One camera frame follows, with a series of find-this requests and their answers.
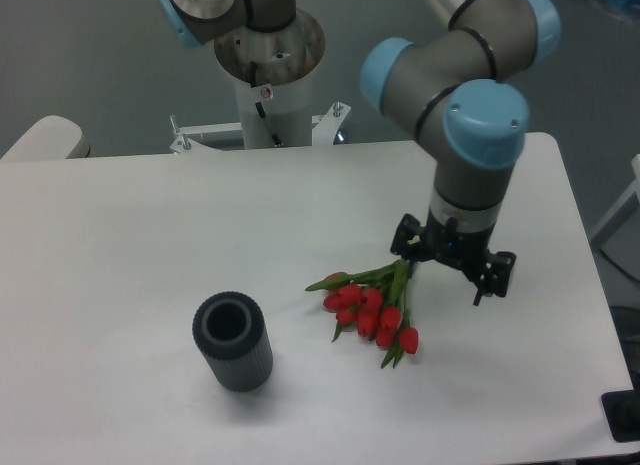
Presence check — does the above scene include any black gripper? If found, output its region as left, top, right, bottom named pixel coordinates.
left=390, top=214, right=517, bottom=306

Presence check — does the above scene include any red tulip bouquet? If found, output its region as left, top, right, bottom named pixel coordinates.
left=305, top=259, right=420, bottom=369

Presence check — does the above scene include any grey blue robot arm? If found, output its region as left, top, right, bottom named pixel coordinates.
left=157, top=0, right=561, bottom=297

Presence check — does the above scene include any white chair armrest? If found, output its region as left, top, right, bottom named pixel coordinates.
left=1, top=115, right=91, bottom=163

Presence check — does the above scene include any dark grey ribbed vase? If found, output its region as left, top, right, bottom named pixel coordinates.
left=192, top=291, right=273, bottom=392

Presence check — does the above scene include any white furniture at right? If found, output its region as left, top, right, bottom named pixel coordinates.
left=588, top=155, right=639, bottom=248

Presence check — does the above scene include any black box at table edge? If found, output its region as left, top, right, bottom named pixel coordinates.
left=601, top=390, right=639, bottom=443

